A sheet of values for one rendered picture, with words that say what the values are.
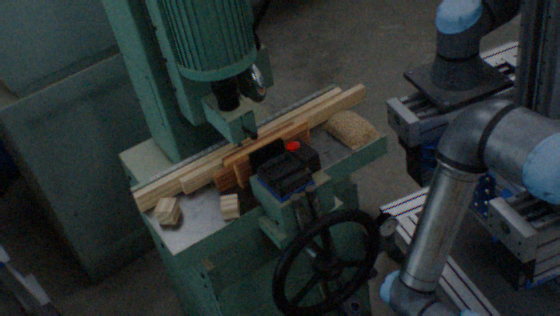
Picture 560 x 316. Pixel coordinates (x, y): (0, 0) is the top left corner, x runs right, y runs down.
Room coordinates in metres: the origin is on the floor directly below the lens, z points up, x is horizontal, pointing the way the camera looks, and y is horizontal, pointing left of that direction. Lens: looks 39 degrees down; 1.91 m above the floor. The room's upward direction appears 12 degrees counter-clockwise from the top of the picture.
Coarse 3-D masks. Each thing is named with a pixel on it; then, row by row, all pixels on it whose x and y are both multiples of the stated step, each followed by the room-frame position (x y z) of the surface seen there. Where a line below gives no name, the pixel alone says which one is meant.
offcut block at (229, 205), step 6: (222, 198) 1.09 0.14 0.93; (228, 198) 1.09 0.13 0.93; (234, 198) 1.08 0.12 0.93; (222, 204) 1.07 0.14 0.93; (228, 204) 1.07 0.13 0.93; (234, 204) 1.06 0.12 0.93; (222, 210) 1.05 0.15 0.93; (228, 210) 1.05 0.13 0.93; (234, 210) 1.05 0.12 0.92; (228, 216) 1.05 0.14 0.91; (234, 216) 1.05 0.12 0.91
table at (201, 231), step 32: (320, 128) 1.31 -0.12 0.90; (320, 160) 1.19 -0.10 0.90; (352, 160) 1.19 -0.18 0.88; (192, 192) 1.17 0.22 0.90; (224, 192) 1.15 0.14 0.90; (160, 224) 1.08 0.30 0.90; (192, 224) 1.06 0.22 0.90; (224, 224) 1.04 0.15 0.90; (256, 224) 1.06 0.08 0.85; (192, 256) 0.99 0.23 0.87
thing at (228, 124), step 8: (208, 96) 1.31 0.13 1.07; (208, 104) 1.27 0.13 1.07; (216, 104) 1.27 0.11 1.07; (208, 112) 1.28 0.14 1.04; (216, 112) 1.24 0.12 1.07; (224, 112) 1.23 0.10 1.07; (232, 112) 1.22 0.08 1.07; (240, 112) 1.21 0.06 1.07; (248, 112) 1.21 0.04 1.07; (208, 120) 1.30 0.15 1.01; (216, 120) 1.25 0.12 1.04; (224, 120) 1.20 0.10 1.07; (232, 120) 1.19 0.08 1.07; (240, 120) 1.20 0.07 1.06; (248, 120) 1.21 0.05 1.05; (216, 128) 1.26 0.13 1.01; (224, 128) 1.21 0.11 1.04; (232, 128) 1.19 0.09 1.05; (240, 128) 1.20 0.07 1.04; (248, 128) 1.20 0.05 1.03; (256, 128) 1.21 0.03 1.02; (224, 136) 1.22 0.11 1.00; (232, 136) 1.19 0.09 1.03; (240, 136) 1.19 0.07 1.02; (248, 136) 1.20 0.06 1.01
